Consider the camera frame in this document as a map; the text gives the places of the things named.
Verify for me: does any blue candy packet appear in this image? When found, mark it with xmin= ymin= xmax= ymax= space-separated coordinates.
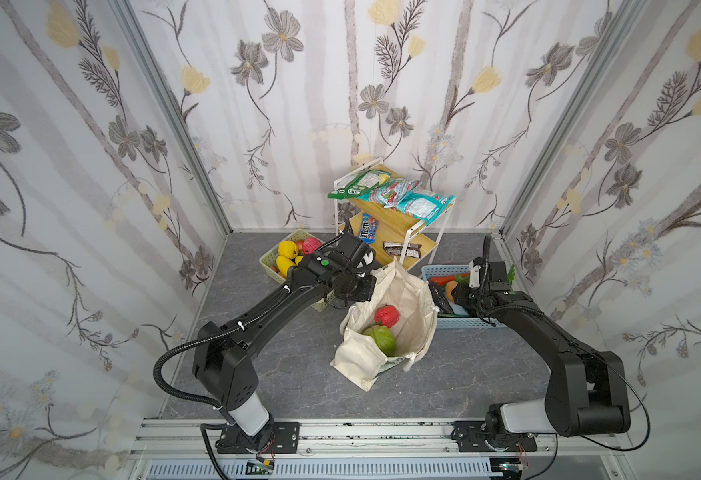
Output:
xmin=358 ymin=213 xmax=379 ymax=244

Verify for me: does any green snack bag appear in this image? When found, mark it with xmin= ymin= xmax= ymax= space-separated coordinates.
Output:
xmin=328 ymin=169 xmax=391 ymax=200

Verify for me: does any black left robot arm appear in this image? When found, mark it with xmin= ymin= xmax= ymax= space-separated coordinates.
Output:
xmin=152 ymin=231 xmax=377 ymax=452

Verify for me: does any brown chocolate bar wrapper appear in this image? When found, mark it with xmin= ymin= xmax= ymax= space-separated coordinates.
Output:
xmin=384 ymin=242 xmax=422 ymax=259

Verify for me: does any dark purple eggplant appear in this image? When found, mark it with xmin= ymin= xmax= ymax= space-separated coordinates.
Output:
xmin=429 ymin=282 xmax=455 ymax=316

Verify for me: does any pink wrinkled round fruit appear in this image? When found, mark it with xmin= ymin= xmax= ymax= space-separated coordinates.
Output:
xmin=300 ymin=237 xmax=322 ymax=255

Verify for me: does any orange potato vegetable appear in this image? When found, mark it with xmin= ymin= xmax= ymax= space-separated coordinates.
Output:
xmin=445 ymin=280 xmax=459 ymax=303

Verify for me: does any teal white snack bag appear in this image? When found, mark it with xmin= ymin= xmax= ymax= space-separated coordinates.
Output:
xmin=395 ymin=189 xmax=454 ymax=225

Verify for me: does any green leafy vegetable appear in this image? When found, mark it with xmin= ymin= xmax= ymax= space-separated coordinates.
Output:
xmin=456 ymin=265 xmax=516 ymax=284

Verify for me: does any yellow mango left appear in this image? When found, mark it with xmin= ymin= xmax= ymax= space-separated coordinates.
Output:
xmin=276 ymin=255 xmax=296 ymax=278

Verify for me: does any pale green perforated fruit basket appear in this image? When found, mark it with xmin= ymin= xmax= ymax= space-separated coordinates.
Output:
xmin=260 ymin=229 xmax=322 ymax=284

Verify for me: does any teal red snack bag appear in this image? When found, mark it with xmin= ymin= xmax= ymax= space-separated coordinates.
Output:
xmin=367 ymin=177 xmax=421 ymax=208

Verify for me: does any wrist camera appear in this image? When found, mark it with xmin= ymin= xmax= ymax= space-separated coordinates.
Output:
xmin=469 ymin=257 xmax=489 ymax=290
xmin=330 ymin=233 xmax=376 ymax=275

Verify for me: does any yellow wrinkled bell pepper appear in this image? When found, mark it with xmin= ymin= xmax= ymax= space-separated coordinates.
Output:
xmin=278 ymin=240 xmax=300 ymax=260

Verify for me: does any cream canvas grocery bag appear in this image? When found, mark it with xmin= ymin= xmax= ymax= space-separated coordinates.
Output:
xmin=330 ymin=261 xmax=438 ymax=391

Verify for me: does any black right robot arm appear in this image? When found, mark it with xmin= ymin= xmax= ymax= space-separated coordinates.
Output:
xmin=454 ymin=235 xmax=640 ymax=448

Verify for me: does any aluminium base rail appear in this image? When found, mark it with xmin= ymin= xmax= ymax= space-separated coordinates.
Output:
xmin=123 ymin=418 xmax=636 ymax=479

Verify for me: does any green cabbage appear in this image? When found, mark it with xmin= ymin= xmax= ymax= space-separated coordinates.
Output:
xmin=363 ymin=325 xmax=397 ymax=357

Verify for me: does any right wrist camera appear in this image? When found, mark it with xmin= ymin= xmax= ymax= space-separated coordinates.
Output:
xmin=469 ymin=257 xmax=489 ymax=290

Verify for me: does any red chili pepper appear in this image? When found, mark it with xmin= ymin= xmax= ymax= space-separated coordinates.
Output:
xmin=429 ymin=275 xmax=461 ymax=286

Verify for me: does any white shelf rack with wood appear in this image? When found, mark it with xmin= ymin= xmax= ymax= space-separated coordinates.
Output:
xmin=331 ymin=157 xmax=455 ymax=274

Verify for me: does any red bell pepper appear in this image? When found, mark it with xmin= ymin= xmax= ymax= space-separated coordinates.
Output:
xmin=374 ymin=305 xmax=401 ymax=329

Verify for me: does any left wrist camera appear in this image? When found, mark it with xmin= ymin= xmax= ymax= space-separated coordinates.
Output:
xmin=330 ymin=233 xmax=376 ymax=275

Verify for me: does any light blue vegetable basket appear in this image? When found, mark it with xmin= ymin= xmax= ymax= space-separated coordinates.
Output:
xmin=421 ymin=265 xmax=505 ymax=329

